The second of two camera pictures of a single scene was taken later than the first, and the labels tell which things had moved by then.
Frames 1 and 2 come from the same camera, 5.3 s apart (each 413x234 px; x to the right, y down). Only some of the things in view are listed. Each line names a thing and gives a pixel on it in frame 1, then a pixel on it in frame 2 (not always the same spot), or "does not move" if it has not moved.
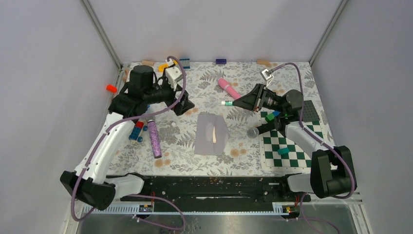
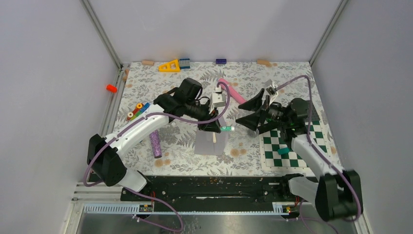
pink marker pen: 225,85 does not move
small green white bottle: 227,103 → 227,128
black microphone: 254,132 does not move
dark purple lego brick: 220,61 does not move
